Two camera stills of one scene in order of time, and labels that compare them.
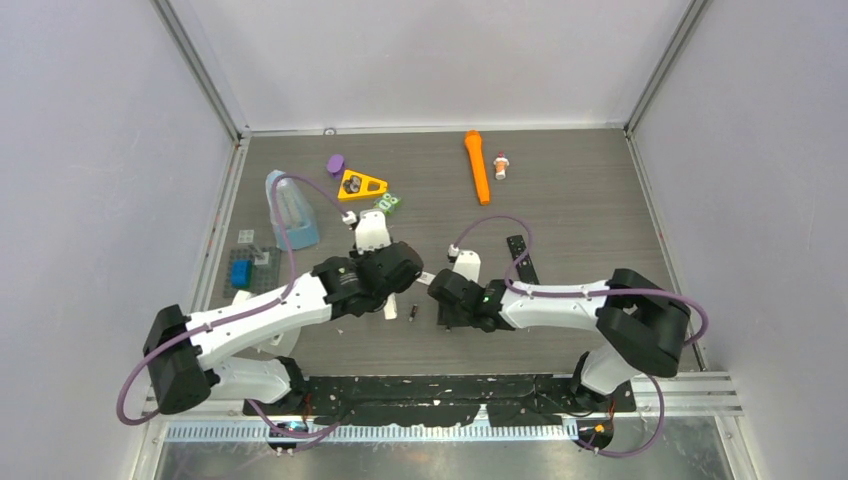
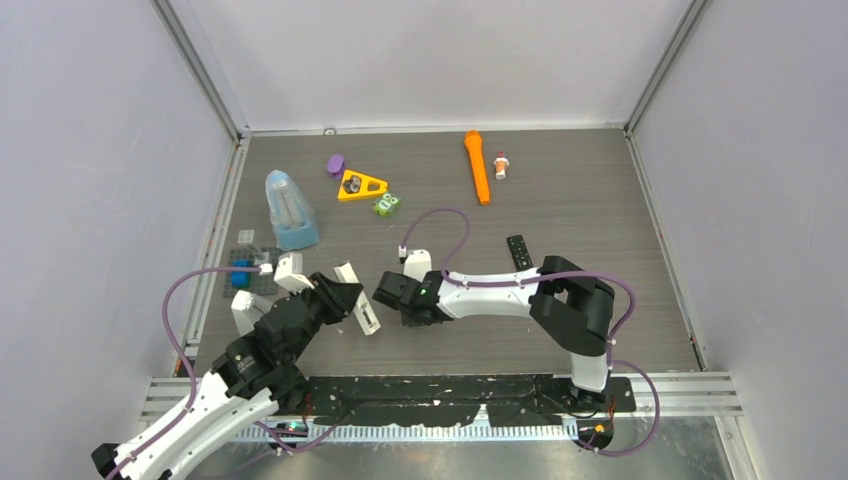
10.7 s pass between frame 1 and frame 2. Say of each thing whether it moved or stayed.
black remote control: stayed
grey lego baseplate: stayed
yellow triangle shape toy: stayed
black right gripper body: moved
